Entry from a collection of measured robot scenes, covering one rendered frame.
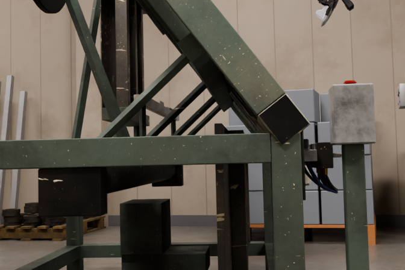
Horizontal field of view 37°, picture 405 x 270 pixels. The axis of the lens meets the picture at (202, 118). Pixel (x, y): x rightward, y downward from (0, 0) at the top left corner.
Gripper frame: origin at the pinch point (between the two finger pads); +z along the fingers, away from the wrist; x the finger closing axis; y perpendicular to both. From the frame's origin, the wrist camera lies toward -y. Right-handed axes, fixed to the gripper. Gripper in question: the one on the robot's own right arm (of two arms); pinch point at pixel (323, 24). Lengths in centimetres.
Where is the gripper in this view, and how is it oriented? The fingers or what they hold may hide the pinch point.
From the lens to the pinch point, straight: 286.7
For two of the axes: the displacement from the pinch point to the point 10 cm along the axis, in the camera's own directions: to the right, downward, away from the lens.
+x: -2.6, -0.6, -9.6
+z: -4.2, 9.0, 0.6
